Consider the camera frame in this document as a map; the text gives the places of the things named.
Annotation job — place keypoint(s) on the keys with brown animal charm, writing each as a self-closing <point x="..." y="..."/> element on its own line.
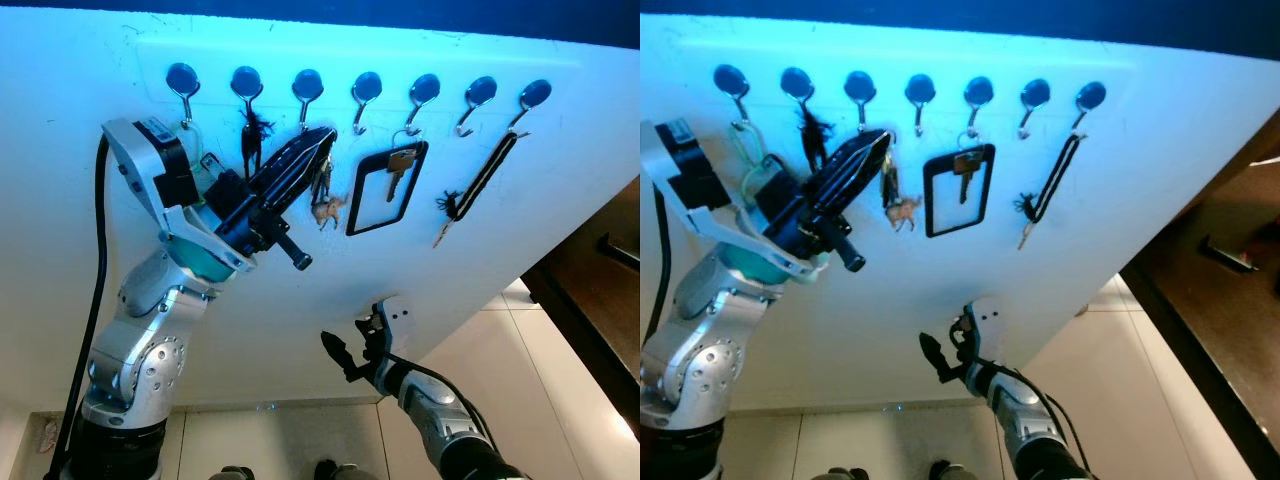
<point x="903" y="212"/>
<point x="328" y="212"/>

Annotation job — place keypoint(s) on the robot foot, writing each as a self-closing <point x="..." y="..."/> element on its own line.
<point x="235" y="473"/>
<point x="335" y="470"/>
<point x="946" y="471"/>
<point x="845" y="474"/>

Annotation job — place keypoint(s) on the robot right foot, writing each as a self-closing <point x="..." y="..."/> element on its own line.
<point x="946" y="471"/>
<point x="335" y="470"/>

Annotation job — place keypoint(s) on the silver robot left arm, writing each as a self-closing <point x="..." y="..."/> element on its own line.
<point x="150" y="350"/>
<point x="700" y="350"/>

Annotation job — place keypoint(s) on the black feather tassel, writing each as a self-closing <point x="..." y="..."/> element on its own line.
<point x="250" y="140"/>
<point x="812" y="135"/>

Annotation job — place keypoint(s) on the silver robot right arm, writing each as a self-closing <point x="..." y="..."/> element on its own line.
<point x="445" y="430"/>
<point x="1030" y="425"/>

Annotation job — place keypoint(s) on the black round wall hook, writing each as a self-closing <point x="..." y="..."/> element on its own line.
<point x="308" y="82"/>
<point x="425" y="87"/>
<point x="1036" y="92"/>
<point x="730" y="78"/>
<point x="367" y="85"/>
<point x="536" y="92"/>
<point x="182" y="77"/>
<point x="920" y="87"/>
<point x="796" y="81"/>
<point x="246" y="80"/>
<point x="1090" y="95"/>
<point x="979" y="90"/>
<point x="482" y="89"/>
<point x="860" y="84"/>

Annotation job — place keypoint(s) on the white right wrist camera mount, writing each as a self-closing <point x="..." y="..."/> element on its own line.
<point x="993" y="320"/>
<point x="397" y="320"/>

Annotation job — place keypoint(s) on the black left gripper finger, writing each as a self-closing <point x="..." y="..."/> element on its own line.
<point x="860" y="185"/>
<point x="305" y="180"/>
<point x="290" y="160"/>
<point x="848" y="162"/>

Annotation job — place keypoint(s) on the white hook panel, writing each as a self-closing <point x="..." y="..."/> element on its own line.
<point x="500" y="270"/>
<point x="1050" y="280"/>

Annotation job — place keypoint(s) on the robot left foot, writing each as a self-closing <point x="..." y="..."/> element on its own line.
<point x="235" y="473"/>
<point x="845" y="474"/>

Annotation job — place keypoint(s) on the dark wooden cabinet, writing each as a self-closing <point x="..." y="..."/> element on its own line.
<point x="590" y="320"/>
<point x="1220" y="330"/>

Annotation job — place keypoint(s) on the black frame tag with key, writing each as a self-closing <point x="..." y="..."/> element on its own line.
<point x="400" y="160"/>
<point x="966" y="162"/>

